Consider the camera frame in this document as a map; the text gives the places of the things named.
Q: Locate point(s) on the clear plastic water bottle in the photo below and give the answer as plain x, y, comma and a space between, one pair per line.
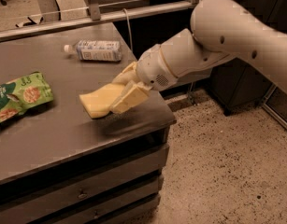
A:
96, 50

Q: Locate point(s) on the dark cabinet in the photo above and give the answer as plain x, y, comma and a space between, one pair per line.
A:
236, 83

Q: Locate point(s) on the metal railing frame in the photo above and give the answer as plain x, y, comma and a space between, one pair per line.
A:
96, 14

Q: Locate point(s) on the grey drawer cabinet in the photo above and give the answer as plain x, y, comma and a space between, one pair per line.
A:
59, 166

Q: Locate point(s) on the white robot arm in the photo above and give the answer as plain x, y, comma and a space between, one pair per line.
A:
221, 30

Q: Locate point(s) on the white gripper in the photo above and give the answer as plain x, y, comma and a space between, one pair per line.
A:
151, 68

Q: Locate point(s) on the green snack bag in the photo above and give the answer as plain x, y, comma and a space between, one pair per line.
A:
23, 93

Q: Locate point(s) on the yellow sponge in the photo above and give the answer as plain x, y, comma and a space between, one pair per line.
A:
97, 103

